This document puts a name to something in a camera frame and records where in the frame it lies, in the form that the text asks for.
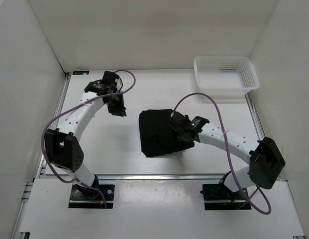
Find black shorts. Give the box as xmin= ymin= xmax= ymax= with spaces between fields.
xmin=139 ymin=109 xmax=195 ymax=157

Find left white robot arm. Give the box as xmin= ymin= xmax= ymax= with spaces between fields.
xmin=43 ymin=71 xmax=126 ymax=199

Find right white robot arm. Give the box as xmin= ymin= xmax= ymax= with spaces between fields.
xmin=169 ymin=112 xmax=286 ymax=199

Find white plastic basket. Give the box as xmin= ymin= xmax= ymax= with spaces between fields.
xmin=194 ymin=56 xmax=260 ymax=97

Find aluminium right rail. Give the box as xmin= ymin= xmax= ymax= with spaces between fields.
xmin=249 ymin=93 xmax=309 ymax=239

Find aluminium rail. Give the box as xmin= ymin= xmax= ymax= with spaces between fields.
xmin=34 ymin=173 xmax=288 ymax=182
xmin=9 ymin=72 xmax=72 ymax=239
xmin=249 ymin=93 xmax=309 ymax=239

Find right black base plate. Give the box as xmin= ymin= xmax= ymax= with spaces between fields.
xmin=200 ymin=184 xmax=251 ymax=211

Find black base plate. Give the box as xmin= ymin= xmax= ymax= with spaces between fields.
xmin=68 ymin=184 xmax=115 ymax=209
xmin=200 ymin=184 xmax=251 ymax=211

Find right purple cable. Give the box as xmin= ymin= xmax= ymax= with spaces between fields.
xmin=171 ymin=92 xmax=272 ymax=215

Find purple cable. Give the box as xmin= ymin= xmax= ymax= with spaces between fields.
xmin=171 ymin=92 xmax=272 ymax=215
xmin=41 ymin=69 xmax=136 ymax=184

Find aluminium front rail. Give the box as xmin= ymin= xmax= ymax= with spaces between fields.
xmin=34 ymin=173 xmax=288 ymax=182

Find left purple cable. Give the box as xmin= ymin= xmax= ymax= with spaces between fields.
xmin=41 ymin=69 xmax=136 ymax=184

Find aluminium left rail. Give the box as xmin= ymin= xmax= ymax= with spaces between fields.
xmin=9 ymin=72 xmax=72 ymax=239

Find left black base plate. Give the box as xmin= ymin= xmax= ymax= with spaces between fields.
xmin=68 ymin=184 xmax=115 ymax=209

